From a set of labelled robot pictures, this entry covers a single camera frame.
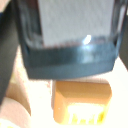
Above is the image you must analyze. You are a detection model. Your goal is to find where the orange rectangular block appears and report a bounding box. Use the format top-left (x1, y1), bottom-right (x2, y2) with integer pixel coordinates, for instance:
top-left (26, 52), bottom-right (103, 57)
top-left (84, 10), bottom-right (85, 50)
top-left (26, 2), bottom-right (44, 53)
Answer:
top-left (51, 79), bottom-right (113, 126)

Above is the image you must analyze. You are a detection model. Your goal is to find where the black air fryer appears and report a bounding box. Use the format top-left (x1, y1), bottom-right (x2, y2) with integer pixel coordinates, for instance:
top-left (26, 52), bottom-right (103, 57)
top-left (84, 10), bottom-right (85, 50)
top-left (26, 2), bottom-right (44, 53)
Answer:
top-left (0, 0), bottom-right (128, 108)

